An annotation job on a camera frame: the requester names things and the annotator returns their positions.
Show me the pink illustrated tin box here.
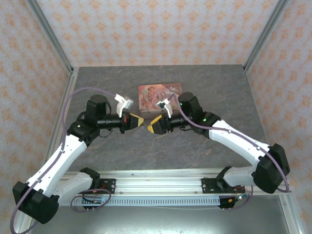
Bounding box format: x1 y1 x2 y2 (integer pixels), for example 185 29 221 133
138 83 183 114

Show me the small circuit board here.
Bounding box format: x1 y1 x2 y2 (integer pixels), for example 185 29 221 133
82 197 106 204
229 194 247 203

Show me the grey metal lower panel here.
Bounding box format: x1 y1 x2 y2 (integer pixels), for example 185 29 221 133
31 206 293 234

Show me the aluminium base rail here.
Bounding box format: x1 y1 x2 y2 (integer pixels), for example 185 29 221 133
58 170 292 196

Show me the slotted grey cable duct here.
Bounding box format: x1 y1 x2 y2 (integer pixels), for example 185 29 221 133
58 196 221 207

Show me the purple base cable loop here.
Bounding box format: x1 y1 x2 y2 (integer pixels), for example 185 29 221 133
70 189 112 213
223 185 254 211

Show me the aluminium frame post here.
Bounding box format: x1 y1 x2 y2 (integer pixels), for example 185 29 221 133
243 0 291 72
25 0 74 74

